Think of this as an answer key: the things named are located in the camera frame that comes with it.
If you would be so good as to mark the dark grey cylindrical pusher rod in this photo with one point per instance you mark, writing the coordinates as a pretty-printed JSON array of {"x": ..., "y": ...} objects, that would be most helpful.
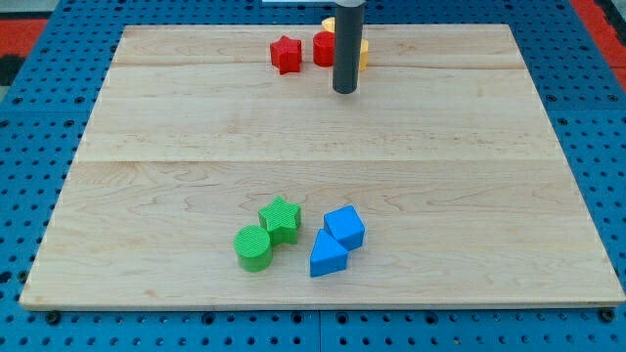
[{"x": 349, "y": 19}]

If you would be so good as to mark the yellow block behind rod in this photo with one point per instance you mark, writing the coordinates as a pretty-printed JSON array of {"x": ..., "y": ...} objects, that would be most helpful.
[{"x": 328, "y": 24}]

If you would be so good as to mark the yellow block at right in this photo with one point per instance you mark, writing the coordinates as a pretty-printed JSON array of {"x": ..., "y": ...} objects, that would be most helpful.
[{"x": 364, "y": 54}]

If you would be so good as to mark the red cylinder block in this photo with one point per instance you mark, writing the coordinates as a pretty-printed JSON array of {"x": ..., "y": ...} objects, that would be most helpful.
[{"x": 324, "y": 48}]

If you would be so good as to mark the red star block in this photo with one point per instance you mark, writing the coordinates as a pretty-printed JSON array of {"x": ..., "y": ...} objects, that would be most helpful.
[{"x": 286, "y": 55}]

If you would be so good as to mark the light wooden board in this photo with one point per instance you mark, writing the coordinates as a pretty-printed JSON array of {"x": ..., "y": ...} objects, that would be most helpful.
[{"x": 445, "y": 150}]

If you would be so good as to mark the blue cube block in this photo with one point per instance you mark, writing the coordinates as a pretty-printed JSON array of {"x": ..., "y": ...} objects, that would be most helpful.
[{"x": 346, "y": 226}]

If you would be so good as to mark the green star block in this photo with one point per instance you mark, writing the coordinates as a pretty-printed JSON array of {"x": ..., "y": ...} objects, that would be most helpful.
[{"x": 281, "y": 219}]

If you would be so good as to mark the blue triangular prism block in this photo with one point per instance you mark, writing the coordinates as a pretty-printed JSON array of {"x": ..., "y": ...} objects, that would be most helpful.
[{"x": 327, "y": 256}]

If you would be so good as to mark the green cylinder block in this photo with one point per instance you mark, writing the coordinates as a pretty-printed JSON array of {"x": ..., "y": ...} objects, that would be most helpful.
[{"x": 253, "y": 247}]

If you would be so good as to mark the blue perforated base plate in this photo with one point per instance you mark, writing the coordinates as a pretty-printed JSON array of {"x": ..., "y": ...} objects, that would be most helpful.
[{"x": 46, "y": 110}]

